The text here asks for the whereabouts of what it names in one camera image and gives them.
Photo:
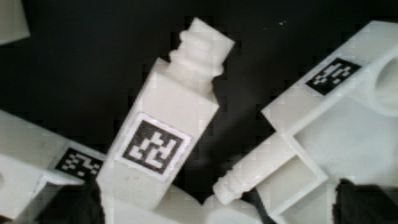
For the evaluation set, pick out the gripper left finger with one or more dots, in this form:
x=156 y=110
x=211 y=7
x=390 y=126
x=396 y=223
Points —
x=76 y=206

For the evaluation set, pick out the white block left edge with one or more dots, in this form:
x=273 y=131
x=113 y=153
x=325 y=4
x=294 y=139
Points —
x=14 y=21

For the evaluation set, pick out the white chair leg left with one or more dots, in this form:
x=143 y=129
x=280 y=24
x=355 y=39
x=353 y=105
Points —
x=168 y=119

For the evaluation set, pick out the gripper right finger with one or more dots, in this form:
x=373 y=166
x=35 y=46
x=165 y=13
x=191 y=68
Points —
x=367 y=204

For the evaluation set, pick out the white chair back frame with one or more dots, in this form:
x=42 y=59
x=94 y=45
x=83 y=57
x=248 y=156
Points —
x=335 y=143

